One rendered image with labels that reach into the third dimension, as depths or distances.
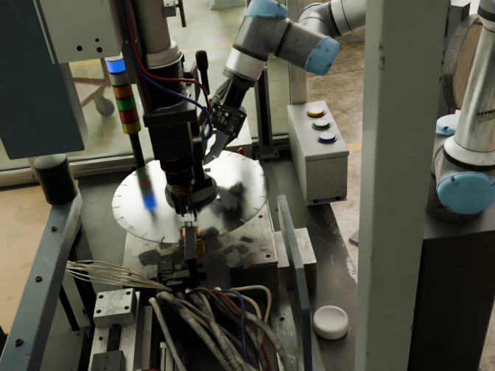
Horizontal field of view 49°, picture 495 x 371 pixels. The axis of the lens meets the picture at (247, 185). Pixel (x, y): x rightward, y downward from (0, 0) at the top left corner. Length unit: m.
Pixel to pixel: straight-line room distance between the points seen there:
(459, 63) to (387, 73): 1.62
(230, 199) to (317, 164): 0.32
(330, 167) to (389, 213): 0.97
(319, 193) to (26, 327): 0.82
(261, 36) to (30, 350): 0.67
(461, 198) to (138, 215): 0.66
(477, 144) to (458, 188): 0.10
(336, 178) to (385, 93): 1.05
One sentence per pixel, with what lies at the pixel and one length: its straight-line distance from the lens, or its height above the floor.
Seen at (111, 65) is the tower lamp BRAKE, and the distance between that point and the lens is 1.31.
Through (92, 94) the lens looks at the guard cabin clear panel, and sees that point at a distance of 1.58.
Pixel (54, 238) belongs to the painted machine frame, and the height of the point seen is 1.05.
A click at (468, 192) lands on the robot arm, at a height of 0.92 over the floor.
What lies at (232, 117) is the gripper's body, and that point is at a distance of 1.09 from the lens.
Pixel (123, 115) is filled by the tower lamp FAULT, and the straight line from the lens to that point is 1.36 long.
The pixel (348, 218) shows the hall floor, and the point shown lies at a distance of 2.57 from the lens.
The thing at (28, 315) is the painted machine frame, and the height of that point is 1.05.
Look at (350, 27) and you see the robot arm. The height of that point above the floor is 1.21.
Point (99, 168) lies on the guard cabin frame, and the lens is 1.67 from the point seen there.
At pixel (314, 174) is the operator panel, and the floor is 0.84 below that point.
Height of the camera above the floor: 1.60
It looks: 35 degrees down
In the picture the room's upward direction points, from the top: 6 degrees counter-clockwise
